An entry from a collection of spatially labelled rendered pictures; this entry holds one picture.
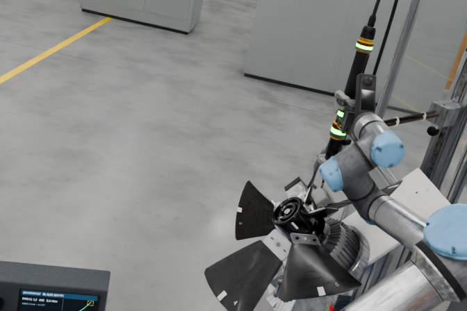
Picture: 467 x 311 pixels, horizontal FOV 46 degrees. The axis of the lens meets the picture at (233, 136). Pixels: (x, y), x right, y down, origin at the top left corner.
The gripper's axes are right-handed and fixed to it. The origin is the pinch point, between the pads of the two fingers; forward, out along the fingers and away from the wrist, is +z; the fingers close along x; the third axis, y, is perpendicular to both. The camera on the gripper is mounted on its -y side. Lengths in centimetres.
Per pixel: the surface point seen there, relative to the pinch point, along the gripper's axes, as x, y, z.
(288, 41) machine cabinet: 120, 106, 537
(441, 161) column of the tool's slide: 58, 31, 34
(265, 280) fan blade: -9, 64, -4
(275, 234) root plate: -7, 53, 6
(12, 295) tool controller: -77, 44, -43
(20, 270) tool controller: -77, 43, -36
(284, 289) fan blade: -10, 51, -24
